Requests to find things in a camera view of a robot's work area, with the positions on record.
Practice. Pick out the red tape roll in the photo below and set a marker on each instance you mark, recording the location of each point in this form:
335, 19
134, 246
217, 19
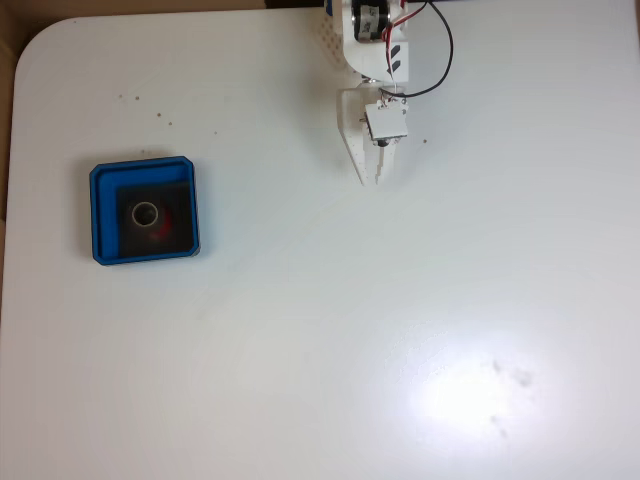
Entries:
167, 221

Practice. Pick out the blue square box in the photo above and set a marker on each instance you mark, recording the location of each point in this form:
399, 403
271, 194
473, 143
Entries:
105, 220

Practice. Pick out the white perforated plate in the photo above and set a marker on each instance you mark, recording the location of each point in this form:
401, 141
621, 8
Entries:
330, 40

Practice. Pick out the blue clip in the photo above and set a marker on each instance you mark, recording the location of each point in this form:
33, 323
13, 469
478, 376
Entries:
328, 7

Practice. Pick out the white square camera box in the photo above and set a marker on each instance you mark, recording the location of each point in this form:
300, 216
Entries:
386, 120

